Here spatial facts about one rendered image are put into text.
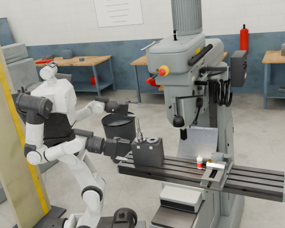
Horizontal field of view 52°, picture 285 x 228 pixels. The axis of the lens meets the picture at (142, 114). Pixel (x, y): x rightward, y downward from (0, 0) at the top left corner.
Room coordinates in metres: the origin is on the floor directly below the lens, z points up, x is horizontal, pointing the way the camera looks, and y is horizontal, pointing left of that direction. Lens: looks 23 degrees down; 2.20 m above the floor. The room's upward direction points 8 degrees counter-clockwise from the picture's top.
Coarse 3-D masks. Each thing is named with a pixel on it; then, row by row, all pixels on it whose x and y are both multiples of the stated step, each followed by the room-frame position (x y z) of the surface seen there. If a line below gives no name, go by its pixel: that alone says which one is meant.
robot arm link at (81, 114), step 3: (78, 111) 1.91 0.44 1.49; (81, 111) 1.90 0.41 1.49; (84, 111) 1.89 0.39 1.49; (78, 114) 1.89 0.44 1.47; (81, 114) 1.89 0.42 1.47; (84, 114) 1.89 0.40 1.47; (78, 117) 1.89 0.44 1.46; (81, 117) 1.89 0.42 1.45; (84, 117) 1.90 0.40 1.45; (78, 120) 1.90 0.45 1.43
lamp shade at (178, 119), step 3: (174, 117) 1.67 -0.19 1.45; (177, 117) 1.65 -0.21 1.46; (180, 117) 1.65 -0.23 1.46; (174, 120) 1.65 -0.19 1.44; (177, 120) 1.63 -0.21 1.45; (180, 120) 1.63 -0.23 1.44; (183, 120) 1.64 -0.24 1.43; (174, 123) 1.64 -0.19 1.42; (177, 123) 1.63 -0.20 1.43; (180, 123) 1.63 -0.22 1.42; (183, 123) 1.64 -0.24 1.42; (174, 126) 1.64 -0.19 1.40; (177, 126) 1.63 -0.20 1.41; (180, 126) 1.63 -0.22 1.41
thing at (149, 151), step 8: (136, 144) 1.97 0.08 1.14; (144, 144) 1.95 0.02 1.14; (152, 144) 1.94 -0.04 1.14; (160, 144) 1.96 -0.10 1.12; (136, 152) 1.98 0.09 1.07; (144, 152) 1.95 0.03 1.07; (152, 152) 1.93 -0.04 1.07; (160, 152) 1.94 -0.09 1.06; (136, 160) 1.98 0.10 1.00; (144, 160) 1.96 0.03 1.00; (152, 160) 1.93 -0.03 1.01; (160, 160) 1.91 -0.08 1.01
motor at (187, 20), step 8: (176, 0) 2.02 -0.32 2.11; (184, 0) 1.99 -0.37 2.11; (192, 0) 1.99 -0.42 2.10; (200, 0) 2.05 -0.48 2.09; (176, 8) 2.02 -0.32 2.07; (184, 8) 1.99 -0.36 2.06; (192, 8) 1.99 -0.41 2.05; (200, 8) 2.03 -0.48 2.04; (176, 16) 2.03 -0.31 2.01; (184, 16) 1.99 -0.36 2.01; (192, 16) 1.98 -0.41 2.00; (200, 16) 2.03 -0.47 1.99; (176, 24) 2.03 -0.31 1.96; (184, 24) 1.99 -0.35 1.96; (192, 24) 1.99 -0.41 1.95; (200, 24) 2.02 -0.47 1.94; (184, 32) 1.99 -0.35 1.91; (192, 32) 1.98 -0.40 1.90; (200, 32) 2.02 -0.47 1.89
